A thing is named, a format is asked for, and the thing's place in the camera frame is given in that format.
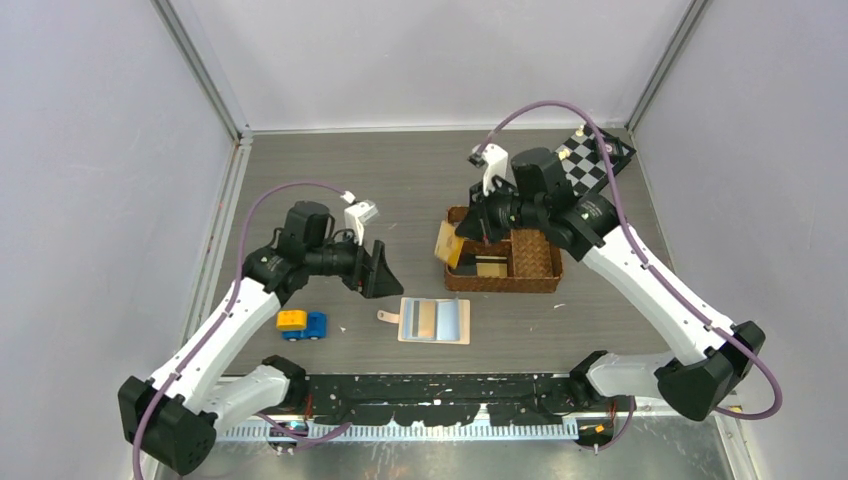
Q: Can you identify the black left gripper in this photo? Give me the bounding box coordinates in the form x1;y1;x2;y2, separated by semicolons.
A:
306;226;404;298

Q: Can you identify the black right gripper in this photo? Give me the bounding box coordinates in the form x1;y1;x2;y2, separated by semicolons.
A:
455;177;545;248

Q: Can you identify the gold black-striped card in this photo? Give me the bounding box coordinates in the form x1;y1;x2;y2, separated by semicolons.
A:
411;300;438;341

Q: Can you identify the beige leather card holder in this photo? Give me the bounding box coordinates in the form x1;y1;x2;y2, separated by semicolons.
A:
376;297;471;345

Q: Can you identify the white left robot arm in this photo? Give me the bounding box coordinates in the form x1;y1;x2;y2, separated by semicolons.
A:
118;200;404;475

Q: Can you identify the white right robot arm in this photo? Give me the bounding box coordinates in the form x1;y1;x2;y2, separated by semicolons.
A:
456;144;765;421

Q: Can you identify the woven wicker divided basket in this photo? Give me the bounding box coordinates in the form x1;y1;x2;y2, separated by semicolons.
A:
444;229;564;293

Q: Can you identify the blue yellow toy car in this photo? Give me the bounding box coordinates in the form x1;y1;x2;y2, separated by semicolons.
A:
276;310;328;341

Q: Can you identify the black white chessboard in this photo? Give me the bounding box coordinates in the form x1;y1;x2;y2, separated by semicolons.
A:
555;124;636;197

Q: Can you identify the small black square box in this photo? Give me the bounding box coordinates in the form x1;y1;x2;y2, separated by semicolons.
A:
604;136;626;164

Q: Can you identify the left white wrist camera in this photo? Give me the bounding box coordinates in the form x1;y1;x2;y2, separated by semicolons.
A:
344;200;379;246

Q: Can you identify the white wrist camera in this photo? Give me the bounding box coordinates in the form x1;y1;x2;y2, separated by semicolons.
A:
344;200;379;246
469;143;509;196

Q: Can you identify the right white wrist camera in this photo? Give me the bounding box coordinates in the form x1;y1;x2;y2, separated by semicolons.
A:
469;143;509;196

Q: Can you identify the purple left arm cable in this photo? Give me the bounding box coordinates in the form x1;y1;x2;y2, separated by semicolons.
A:
131;181;359;480

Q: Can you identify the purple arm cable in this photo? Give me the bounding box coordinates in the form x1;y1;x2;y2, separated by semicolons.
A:
131;181;359;480
473;100;784;454

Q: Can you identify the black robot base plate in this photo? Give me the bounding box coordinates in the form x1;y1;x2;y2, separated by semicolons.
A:
243;372;638;429

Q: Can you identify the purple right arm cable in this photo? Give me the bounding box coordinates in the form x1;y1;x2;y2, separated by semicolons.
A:
473;100;784;454

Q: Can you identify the aluminium frame rail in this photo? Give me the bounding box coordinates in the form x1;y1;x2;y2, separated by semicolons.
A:
152;0;254;343

